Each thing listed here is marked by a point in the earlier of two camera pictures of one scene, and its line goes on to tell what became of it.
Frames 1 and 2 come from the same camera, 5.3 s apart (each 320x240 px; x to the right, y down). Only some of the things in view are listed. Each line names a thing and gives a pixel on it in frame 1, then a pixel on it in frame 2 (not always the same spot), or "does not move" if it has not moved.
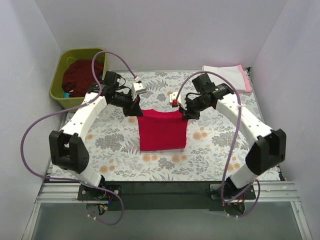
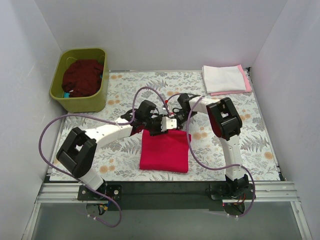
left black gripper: (132, 109) → (155, 126)
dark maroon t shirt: (79, 76) does not move
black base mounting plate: (165, 196) does not move
